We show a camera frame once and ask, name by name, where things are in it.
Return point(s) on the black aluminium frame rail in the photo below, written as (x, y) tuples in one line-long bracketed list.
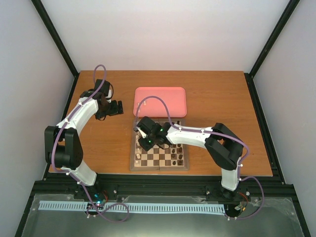
[(117, 187)]

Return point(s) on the black corner post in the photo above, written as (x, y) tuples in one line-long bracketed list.
[(54, 35), (285, 16)]

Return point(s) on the light blue slotted cable duct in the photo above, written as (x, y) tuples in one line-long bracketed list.
[(137, 208)]

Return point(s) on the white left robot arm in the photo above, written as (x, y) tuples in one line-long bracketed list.
[(63, 150)]

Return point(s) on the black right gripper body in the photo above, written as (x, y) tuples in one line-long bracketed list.
[(146, 146)]

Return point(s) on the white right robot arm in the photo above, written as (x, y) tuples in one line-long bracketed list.
[(222, 144)]

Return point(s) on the left black corner post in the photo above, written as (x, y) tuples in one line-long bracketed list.
[(54, 35)]

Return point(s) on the pink plastic tray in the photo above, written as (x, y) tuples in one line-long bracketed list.
[(173, 97)]

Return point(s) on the right black corner post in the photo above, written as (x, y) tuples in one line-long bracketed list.
[(285, 16)]

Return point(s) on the wooden chess board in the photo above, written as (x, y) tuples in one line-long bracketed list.
[(157, 159)]

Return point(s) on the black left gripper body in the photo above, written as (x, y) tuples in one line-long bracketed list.
[(109, 110)]

